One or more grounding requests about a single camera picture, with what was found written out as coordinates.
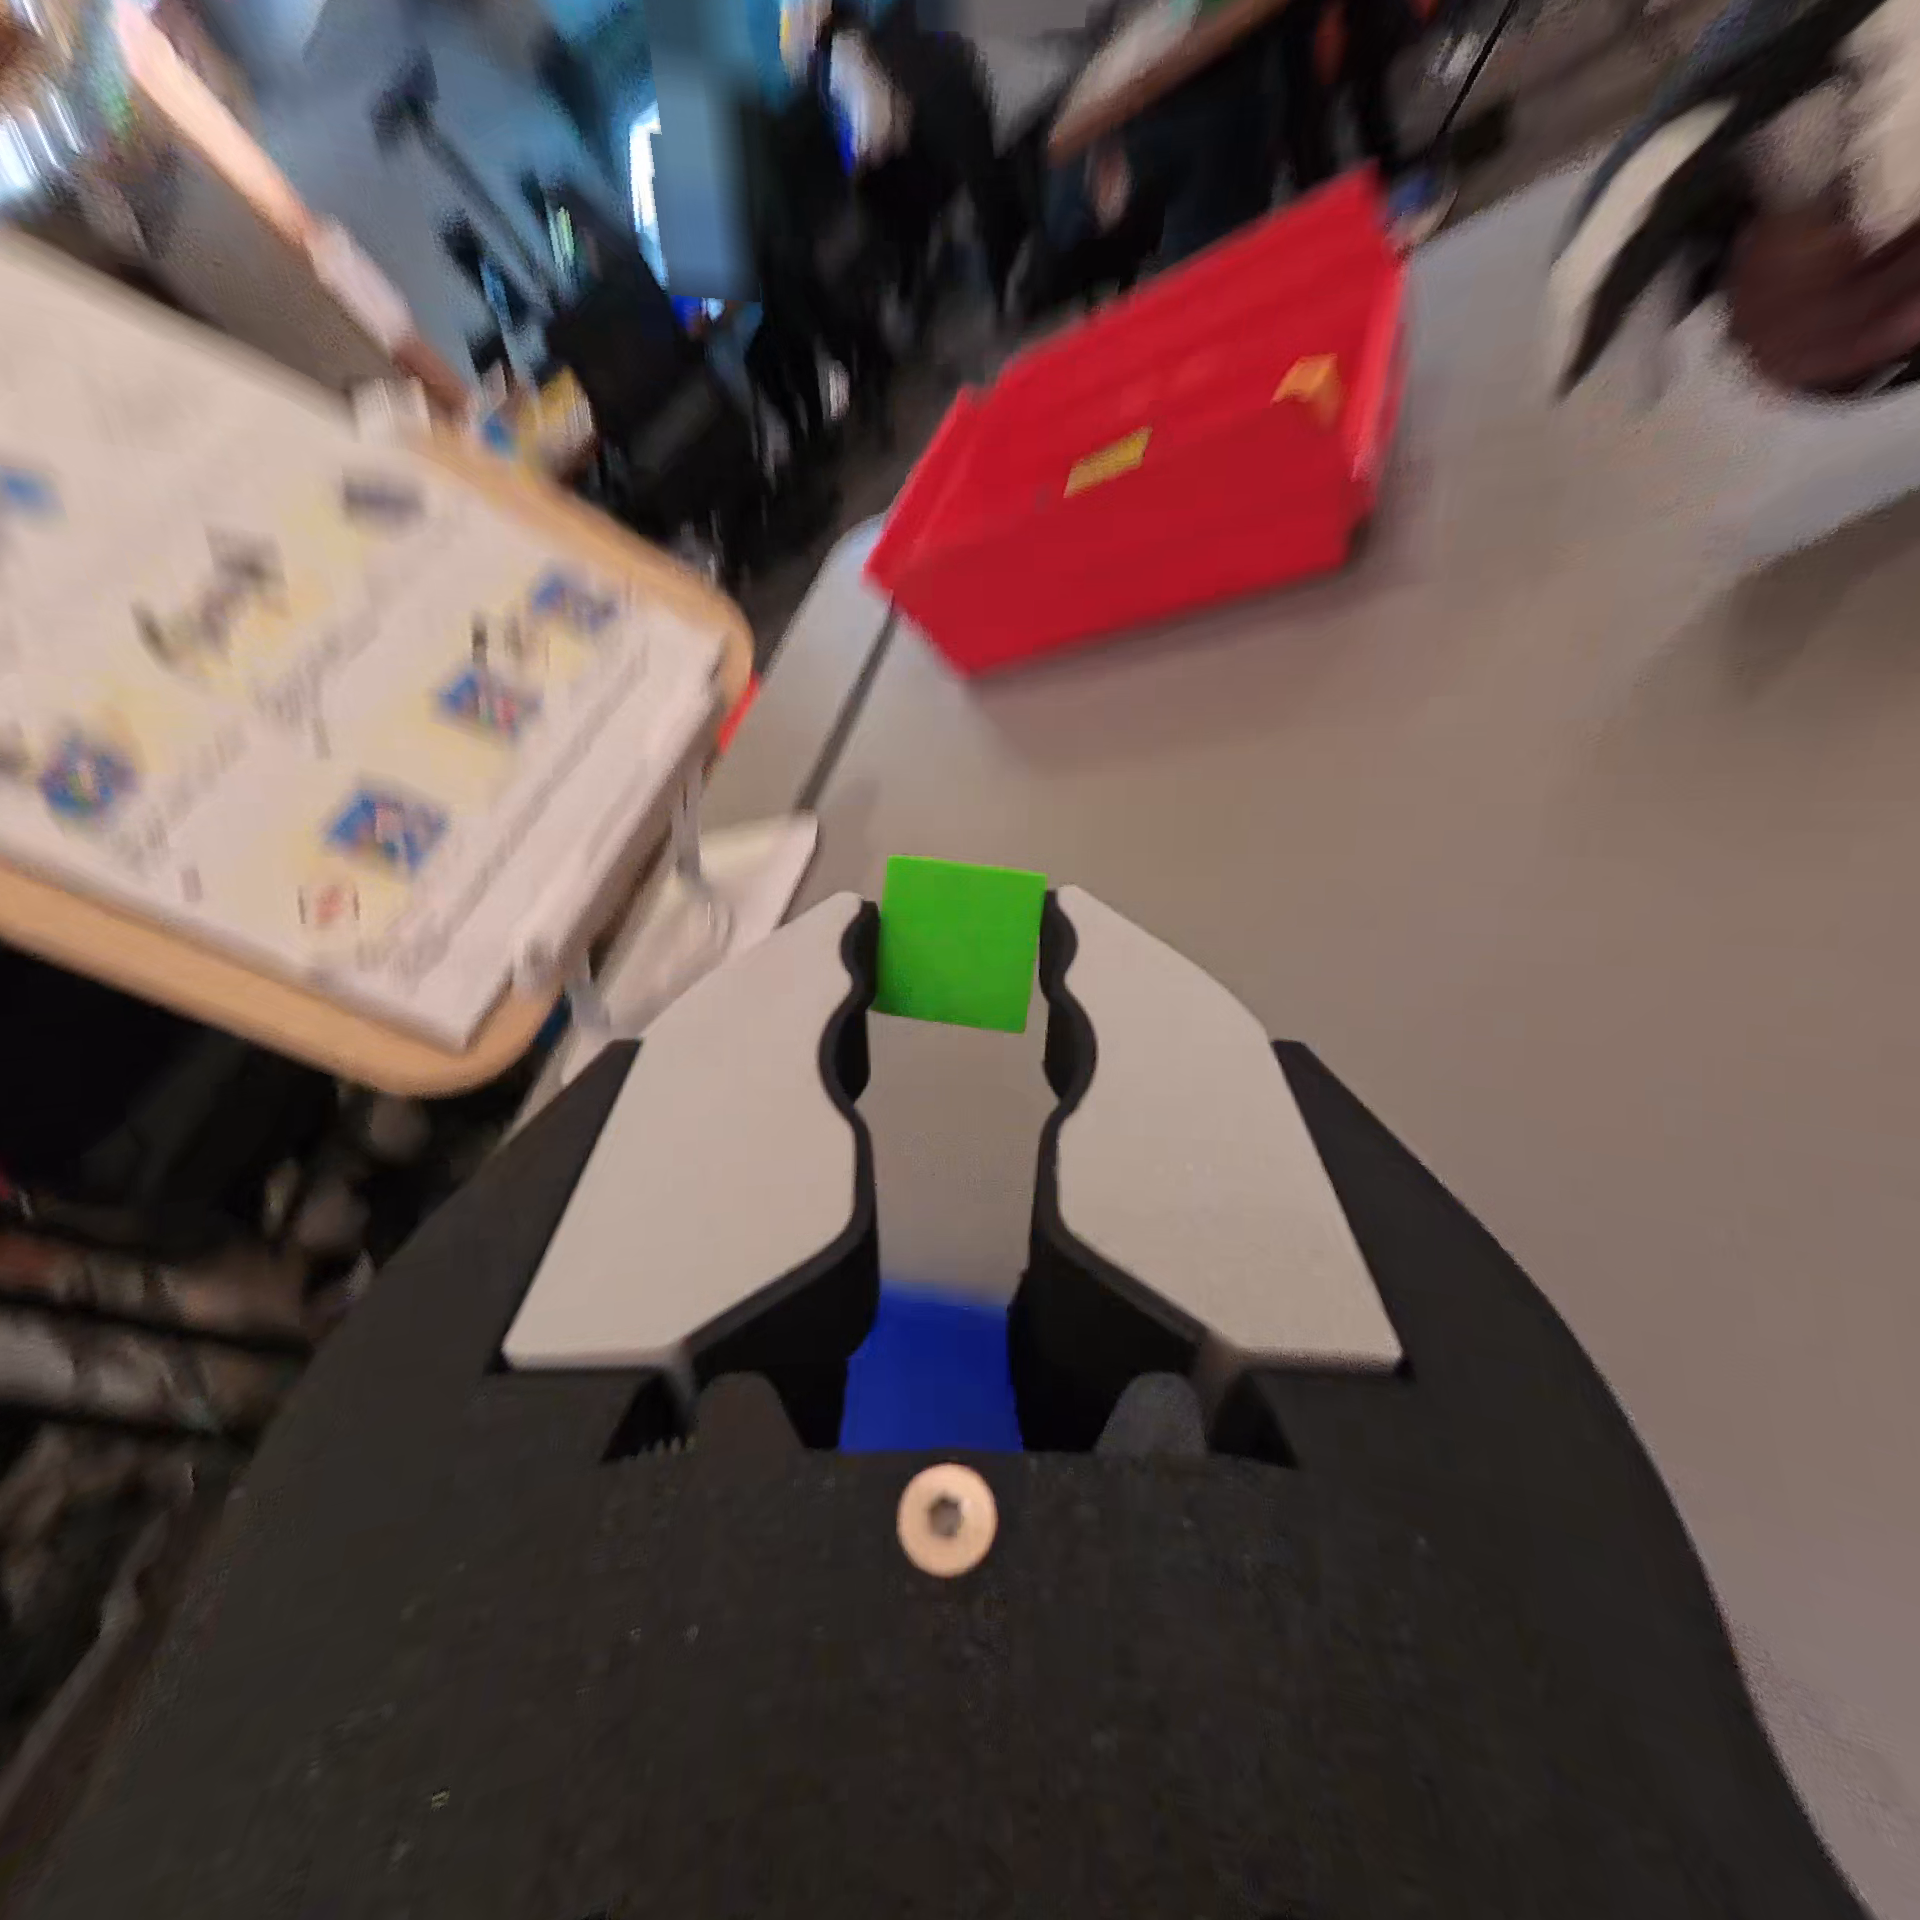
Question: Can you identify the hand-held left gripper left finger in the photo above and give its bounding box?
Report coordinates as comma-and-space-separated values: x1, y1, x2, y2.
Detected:
501, 894, 882, 1375

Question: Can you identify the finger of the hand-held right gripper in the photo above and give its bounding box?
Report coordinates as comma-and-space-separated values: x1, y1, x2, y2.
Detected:
1545, 89, 1771, 408

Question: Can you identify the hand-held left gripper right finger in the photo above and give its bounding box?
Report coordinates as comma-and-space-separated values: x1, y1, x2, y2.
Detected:
1017, 887, 1405, 1375

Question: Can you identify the person's right hand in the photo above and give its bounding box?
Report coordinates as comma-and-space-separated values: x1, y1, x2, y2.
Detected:
1726, 165, 1920, 408

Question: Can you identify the blue plastic bin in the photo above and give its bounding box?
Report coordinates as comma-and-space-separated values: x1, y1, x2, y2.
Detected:
833, 1290, 1028, 1458

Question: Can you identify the green wooden cube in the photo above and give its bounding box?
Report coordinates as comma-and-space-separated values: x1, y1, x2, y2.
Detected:
868, 855, 1057, 1038

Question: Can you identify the red plastic bin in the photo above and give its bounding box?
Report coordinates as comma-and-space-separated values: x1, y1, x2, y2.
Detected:
863, 165, 1411, 679

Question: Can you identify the clipboard with instruction sheet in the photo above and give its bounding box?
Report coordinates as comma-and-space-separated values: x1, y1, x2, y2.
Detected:
0, 225, 757, 1097

